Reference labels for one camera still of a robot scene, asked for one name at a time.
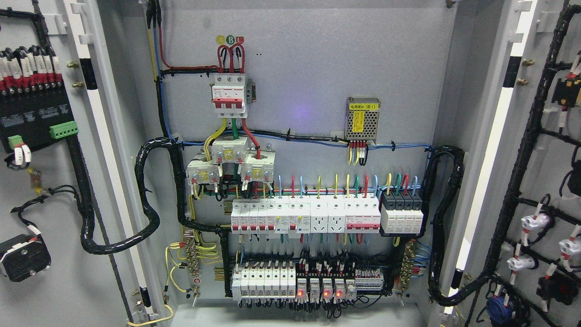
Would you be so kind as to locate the white current transformers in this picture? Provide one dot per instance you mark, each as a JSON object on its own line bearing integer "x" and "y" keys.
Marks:
{"x": 226, "y": 152}

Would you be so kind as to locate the white socket breaker row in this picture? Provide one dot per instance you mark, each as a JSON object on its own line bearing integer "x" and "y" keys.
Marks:
{"x": 303, "y": 215}

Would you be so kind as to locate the perforated metal power supply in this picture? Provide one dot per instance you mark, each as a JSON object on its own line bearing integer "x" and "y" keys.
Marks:
{"x": 362, "y": 118}

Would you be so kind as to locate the red white main breaker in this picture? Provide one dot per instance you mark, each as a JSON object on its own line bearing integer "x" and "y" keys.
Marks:
{"x": 231, "y": 95}

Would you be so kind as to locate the black surge protector block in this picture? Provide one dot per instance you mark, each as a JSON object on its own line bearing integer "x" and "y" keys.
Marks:
{"x": 401, "y": 215}

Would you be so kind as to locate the lower relay terminal row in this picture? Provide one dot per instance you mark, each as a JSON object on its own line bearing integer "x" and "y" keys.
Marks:
{"x": 306, "y": 281}

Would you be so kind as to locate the black digital power meter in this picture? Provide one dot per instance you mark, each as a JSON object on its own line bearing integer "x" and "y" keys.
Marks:
{"x": 30, "y": 116}

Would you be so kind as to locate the white rotary selector switch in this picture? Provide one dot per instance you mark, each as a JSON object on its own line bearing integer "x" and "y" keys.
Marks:
{"x": 23, "y": 256}

